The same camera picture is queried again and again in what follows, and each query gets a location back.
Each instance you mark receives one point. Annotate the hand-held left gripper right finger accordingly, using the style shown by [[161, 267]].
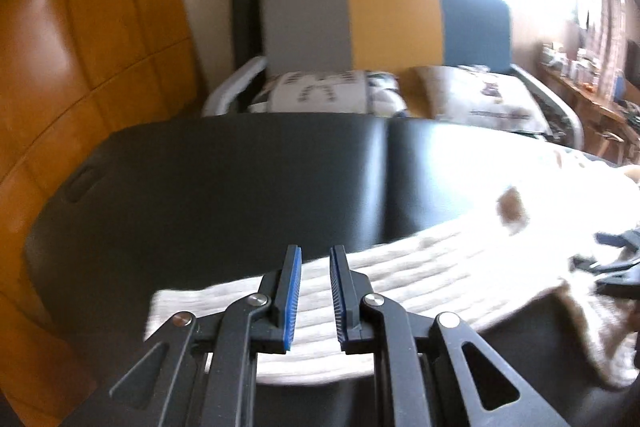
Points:
[[340, 302]]

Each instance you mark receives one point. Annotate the pink patterned curtain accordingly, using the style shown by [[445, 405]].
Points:
[[612, 17]]

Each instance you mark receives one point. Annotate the triangle pattern pillow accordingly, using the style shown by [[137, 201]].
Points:
[[325, 89]]

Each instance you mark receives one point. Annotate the black upright board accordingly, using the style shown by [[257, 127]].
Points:
[[246, 17]]

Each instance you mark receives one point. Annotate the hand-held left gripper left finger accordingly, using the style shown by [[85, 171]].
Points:
[[291, 302]]

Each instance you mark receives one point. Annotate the white knit sweater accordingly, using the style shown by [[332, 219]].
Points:
[[450, 267]]

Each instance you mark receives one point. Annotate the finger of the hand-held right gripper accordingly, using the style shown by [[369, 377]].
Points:
[[620, 239], [620, 279]]

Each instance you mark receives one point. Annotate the deer print pillow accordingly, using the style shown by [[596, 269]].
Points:
[[475, 97]]

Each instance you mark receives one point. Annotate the wooden desk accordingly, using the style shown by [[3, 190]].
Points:
[[590, 99]]

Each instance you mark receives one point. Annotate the grey yellow blue sofa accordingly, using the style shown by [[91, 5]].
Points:
[[300, 22]]

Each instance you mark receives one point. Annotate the cluster of jars and bottles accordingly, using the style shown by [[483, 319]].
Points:
[[575, 67]]

